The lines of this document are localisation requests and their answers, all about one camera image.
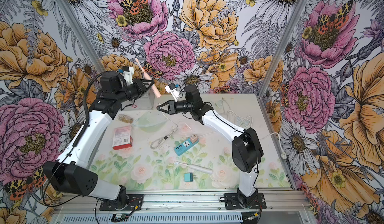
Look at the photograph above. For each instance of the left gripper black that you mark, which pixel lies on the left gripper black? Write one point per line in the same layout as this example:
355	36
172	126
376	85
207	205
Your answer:
137	86

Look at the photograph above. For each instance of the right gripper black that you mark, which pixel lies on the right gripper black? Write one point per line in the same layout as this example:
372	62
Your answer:
173	107

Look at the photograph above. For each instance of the pink electric toothbrush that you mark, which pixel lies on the pink electric toothbrush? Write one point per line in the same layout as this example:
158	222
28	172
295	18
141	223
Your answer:
147	77

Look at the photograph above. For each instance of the teal power strip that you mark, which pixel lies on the teal power strip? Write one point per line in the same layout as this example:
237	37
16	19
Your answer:
184	146

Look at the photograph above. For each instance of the teal plug adapter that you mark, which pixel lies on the teal plug adapter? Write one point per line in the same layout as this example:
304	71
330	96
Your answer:
188	177

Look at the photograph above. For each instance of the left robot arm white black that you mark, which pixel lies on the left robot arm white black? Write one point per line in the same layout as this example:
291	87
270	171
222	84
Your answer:
70	172

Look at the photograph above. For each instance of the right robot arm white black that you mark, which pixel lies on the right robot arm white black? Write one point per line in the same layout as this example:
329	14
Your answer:
247	151

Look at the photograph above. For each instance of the silver metal first-aid case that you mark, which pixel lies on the silver metal first-aid case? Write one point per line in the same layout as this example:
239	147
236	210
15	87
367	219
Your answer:
146	102

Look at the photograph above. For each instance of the small clear jar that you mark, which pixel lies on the small clear jar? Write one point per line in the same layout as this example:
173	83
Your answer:
125	119

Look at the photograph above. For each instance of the pink product packet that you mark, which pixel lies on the pink product packet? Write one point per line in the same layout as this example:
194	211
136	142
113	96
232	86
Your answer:
122	138

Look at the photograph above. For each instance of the small circuit board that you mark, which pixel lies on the small circuit board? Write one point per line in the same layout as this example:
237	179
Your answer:
121	217

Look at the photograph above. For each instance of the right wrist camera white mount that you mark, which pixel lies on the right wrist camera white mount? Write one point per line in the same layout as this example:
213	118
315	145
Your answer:
174	90

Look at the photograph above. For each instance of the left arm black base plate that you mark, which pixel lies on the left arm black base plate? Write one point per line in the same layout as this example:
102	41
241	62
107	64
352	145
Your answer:
129	202

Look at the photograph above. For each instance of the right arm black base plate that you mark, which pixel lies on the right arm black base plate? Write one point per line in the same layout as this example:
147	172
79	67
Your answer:
235	201

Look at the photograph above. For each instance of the aluminium front rail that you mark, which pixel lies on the aluminium front rail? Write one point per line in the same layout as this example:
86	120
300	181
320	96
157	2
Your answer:
192	201

